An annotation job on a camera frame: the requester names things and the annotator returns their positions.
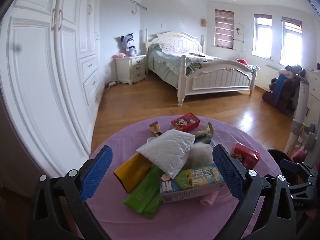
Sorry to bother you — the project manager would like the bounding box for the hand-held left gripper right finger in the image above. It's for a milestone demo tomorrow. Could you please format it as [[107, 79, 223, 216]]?
[[212, 144, 297, 240]]

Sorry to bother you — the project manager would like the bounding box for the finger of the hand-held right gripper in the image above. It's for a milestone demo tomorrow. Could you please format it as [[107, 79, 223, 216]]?
[[279, 159, 320, 183]]

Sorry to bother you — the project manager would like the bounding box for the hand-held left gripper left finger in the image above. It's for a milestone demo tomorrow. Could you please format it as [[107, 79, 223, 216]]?
[[29, 145, 113, 240]]

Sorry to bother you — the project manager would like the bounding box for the black round bin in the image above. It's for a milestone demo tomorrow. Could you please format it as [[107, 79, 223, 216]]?
[[266, 149, 294, 178]]

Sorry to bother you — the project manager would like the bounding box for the pink hair roller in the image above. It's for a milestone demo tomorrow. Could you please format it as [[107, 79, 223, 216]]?
[[200, 190, 220, 207]]

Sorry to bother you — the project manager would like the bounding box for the green and blue drink carton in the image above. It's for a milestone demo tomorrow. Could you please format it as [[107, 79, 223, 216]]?
[[159, 163, 227, 203]]

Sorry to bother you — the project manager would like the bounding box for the red snack box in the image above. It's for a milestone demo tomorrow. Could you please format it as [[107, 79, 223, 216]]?
[[229, 142, 261, 170], [171, 112, 200, 132]]

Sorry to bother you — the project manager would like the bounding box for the white fluffy pad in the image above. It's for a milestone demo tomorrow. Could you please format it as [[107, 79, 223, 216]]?
[[186, 142, 214, 169]]

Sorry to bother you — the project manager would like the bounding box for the yellow packet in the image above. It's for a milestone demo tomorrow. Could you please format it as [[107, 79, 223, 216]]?
[[113, 152, 153, 193]]

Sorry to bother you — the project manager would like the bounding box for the clear plastic wrapper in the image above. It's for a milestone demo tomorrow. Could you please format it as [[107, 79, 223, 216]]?
[[212, 127, 238, 148]]

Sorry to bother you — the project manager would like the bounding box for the purple tablecloth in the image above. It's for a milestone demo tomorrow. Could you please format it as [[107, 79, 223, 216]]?
[[75, 115, 280, 240]]

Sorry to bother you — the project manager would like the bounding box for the gold and green wrapper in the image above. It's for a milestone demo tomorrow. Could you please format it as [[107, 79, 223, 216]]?
[[194, 122, 214, 144]]

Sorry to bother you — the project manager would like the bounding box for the green packet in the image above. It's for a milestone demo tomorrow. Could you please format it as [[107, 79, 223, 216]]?
[[122, 165, 164, 219]]

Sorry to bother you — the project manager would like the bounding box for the white padded bag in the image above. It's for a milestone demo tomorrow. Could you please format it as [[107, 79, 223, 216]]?
[[136, 129, 196, 179]]

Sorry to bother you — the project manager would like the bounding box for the brown armchair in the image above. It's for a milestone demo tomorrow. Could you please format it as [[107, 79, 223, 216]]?
[[262, 69, 307, 115]]

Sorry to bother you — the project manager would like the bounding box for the small gold wrapper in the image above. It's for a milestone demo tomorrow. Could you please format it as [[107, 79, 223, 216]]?
[[149, 121, 163, 137]]

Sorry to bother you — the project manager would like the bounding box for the white cabinet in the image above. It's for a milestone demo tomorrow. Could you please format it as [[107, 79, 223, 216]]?
[[305, 69, 320, 125]]

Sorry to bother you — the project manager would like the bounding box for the blue cloth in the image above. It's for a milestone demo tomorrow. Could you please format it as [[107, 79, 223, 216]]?
[[274, 76, 288, 107]]

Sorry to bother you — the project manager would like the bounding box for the white wooden bed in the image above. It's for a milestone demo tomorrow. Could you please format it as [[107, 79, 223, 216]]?
[[145, 29, 260, 107]]

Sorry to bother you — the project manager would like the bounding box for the white radiator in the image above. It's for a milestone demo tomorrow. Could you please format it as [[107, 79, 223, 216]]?
[[260, 65, 283, 88]]

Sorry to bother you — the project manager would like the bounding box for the pile of clothes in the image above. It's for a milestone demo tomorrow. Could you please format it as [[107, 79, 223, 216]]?
[[279, 65, 303, 80]]

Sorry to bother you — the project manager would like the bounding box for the white nightstand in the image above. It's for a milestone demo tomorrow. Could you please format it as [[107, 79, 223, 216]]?
[[115, 54, 147, 85]]

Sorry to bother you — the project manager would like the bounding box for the white wardrobe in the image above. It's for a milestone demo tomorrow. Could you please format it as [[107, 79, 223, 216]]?
[[0, 0, 105, 180]]

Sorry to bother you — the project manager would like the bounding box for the window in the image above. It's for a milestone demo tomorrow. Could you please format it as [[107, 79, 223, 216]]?
[[252, 14, 273, 57], [280, 17, 303, 67]]

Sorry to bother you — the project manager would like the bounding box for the green floral bedspread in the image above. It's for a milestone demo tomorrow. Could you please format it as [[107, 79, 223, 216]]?
[[147, 42, 225, 77]]

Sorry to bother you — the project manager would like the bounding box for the purple plush toy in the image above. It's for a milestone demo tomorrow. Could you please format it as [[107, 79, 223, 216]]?
[[121, 32, 138, 57]]

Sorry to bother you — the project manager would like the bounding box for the patterned window blind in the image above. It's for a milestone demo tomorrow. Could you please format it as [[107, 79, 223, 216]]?
[[214, 9, 235, 49]]

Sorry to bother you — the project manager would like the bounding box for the wall scroll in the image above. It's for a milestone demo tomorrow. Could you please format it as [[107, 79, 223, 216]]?
[[234, 22, 245, 42]]

